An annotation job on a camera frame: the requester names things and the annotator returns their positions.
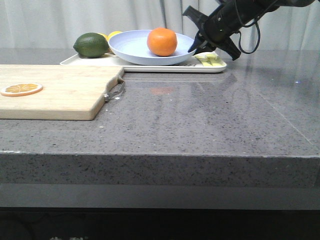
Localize yellow-green slices on tray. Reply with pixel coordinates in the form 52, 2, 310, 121
194, 53, 225, 67

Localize cream rectangular tray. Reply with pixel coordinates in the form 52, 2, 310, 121
60, 51, 227, 73

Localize green lime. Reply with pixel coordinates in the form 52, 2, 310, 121
73, 32, 109, 58

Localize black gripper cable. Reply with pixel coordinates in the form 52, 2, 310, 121
232, 0, 282, 55

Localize orange fruit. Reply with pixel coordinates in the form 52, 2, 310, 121
147, 27, 178, 57

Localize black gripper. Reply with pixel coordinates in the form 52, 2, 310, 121
183, 0, 265, 61

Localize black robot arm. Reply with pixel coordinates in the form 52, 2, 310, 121
182, 0, 313, 60

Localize orange slice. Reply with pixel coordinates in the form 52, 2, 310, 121
0, 83, 43, 97

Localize light blue plate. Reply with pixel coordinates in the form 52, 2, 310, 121
108, 30, 196, 66

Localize wooden cutting board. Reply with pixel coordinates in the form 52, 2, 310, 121
0, 64, 124, 121

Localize white curtain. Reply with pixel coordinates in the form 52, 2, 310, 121
0, 0, 320, 50

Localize yellow lemon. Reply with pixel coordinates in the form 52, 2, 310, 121
97, 32, 109, 42
107, 30, 122, 41

